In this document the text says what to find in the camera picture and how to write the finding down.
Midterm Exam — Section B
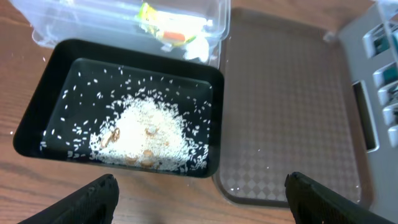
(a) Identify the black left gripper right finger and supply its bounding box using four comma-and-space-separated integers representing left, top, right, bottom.
284, 172, 394, 224

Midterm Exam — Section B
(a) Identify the white tissue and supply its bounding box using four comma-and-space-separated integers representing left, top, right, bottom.
183, 36, 210, 63

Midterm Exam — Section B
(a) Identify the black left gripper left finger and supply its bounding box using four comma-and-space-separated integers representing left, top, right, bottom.
20, 174, 119, 224

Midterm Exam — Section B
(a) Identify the clear plastic waste bin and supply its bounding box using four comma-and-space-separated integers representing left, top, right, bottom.
10, 0, 231, 67

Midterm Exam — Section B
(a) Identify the brown serving tray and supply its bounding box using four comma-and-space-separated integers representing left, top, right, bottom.
214, 7, 374, 208

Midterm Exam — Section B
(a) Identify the spilled rice pile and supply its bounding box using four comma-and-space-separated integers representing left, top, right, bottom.
90, 95, 197, 172

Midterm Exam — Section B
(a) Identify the light blue bowl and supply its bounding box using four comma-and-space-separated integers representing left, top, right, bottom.
373, 31, 389, 55

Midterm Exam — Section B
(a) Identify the grey dishwasher rack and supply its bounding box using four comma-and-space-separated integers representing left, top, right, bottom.
322, 1, 397, 222

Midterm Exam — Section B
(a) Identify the green snack wrapper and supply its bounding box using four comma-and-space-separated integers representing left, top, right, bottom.
136, 2, 208, 47

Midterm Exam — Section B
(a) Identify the black waste tray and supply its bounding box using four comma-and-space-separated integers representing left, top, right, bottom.
13, 39, 224, 178

